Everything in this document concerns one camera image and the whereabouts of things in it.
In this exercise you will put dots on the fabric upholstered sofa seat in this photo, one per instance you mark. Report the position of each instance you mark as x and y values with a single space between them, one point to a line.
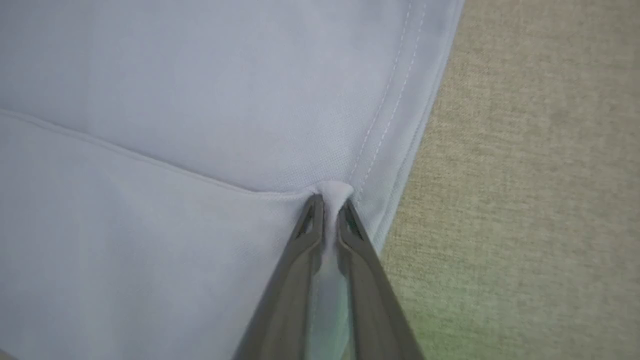
525 200

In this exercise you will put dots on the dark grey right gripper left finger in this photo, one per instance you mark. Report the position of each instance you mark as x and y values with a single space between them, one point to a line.
285 295

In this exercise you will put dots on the light blue white-collared polo shirt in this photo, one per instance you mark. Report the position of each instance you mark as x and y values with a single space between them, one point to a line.
175 175

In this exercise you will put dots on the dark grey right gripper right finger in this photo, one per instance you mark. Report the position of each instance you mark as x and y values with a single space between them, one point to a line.
375 300

